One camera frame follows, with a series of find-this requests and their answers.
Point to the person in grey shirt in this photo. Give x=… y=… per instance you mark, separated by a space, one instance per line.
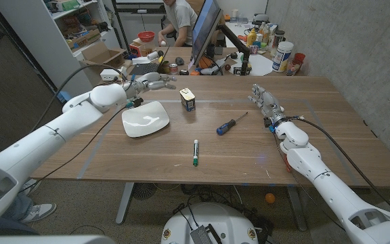
x=181 y=17

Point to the white paper plate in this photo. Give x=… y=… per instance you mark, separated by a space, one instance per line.
x=146 y=118

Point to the black keyboard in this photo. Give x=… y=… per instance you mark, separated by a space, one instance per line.
x=144 y=68

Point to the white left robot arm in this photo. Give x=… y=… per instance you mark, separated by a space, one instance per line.
x=46 y=139

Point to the open cardboard box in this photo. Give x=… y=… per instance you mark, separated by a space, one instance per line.
x=100 y=56

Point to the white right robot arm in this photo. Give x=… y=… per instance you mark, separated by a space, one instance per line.
x=310 y=162

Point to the green white marker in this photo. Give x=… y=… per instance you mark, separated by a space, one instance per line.
x=195 y=152

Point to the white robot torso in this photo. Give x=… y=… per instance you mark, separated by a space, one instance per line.
x=212 y=220

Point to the printed cardboard box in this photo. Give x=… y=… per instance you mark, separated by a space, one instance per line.
x=84 y=40

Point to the black computer monitor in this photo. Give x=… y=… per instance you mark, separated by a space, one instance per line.
x=205 y=30

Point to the yellow squeeze bottle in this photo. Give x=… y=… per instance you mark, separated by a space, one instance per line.
x=251 y=38

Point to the white shelf unit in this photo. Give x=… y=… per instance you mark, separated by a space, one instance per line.
x=39 y=40

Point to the white paper sheet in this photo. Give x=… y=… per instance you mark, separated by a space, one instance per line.
x=259 y=64

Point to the white canister blue label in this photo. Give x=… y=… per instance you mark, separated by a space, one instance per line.
x=282 y=56

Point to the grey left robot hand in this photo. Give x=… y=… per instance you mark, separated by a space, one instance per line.
x=147 y=83

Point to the dark lidded jar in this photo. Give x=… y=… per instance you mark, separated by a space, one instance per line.
x=278 y=39

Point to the person's leg in jeans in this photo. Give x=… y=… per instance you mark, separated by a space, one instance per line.
x=19 y=208

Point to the orange basketball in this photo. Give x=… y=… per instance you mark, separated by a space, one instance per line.
x=204 y=62

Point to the grey table leg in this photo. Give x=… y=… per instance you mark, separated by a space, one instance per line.
x=296 y=206
x=124 y=203

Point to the white sneaker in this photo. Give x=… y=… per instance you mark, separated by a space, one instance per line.
x=39 y=211
x=32 y=185

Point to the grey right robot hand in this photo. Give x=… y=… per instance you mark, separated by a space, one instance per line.
x=270 y=103

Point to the red bowl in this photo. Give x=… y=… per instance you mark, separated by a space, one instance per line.
x=146 y=36

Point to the orange ball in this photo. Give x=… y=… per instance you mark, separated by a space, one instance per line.
x=270 y=198

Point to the white power box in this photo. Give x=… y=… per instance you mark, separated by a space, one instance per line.
x=108 y=74

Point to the white paper roll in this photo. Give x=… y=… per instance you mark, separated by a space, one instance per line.
x=152 y=55

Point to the soda can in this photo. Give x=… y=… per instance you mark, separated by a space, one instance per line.
x=173 y=68

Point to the black computer mouse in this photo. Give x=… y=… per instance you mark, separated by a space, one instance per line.
x=179 y=61

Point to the red marker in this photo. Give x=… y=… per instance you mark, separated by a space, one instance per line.
x=286 y=166

